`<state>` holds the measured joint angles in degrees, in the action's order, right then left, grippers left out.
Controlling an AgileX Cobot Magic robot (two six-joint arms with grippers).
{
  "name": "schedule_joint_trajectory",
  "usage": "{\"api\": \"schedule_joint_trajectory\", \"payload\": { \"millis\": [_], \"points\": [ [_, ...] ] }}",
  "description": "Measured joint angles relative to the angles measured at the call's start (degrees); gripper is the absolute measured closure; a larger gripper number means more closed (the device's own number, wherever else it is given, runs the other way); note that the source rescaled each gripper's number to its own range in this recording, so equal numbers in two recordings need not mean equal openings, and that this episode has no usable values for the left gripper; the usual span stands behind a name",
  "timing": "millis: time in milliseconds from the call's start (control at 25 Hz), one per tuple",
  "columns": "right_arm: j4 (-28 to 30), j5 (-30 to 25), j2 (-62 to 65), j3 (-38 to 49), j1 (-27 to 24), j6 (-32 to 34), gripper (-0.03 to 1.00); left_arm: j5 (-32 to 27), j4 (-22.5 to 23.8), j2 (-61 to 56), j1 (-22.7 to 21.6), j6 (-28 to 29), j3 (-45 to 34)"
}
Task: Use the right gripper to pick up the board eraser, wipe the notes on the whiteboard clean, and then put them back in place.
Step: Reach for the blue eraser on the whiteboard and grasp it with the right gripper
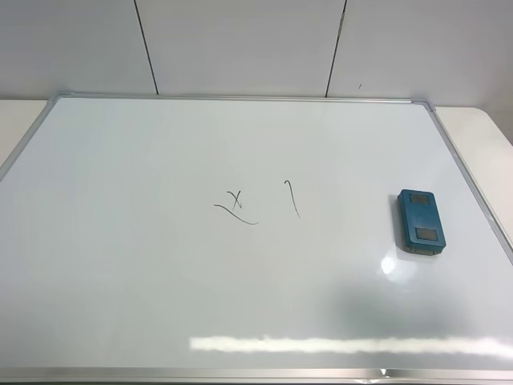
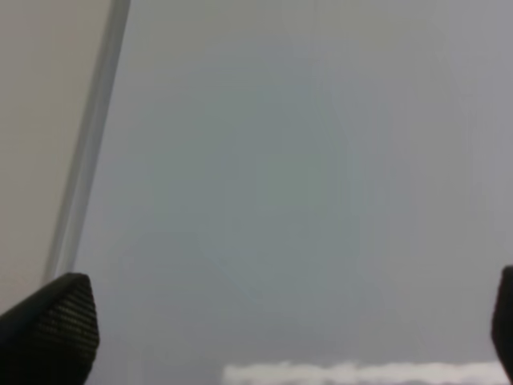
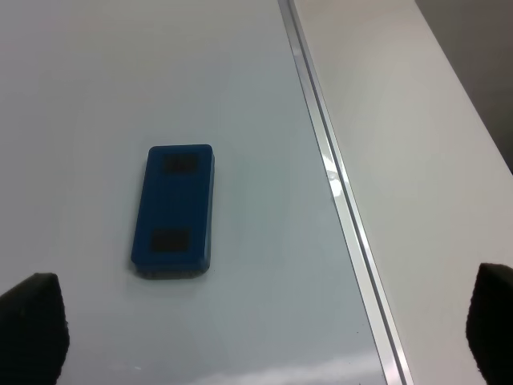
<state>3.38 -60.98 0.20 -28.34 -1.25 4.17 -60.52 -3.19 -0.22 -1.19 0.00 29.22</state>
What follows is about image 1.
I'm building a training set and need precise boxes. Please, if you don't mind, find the blue board eraser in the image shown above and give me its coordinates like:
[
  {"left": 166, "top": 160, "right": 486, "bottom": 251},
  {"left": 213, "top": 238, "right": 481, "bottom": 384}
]
[{"left": 398, "top": 189, "right": 446, "bottom": 255}]

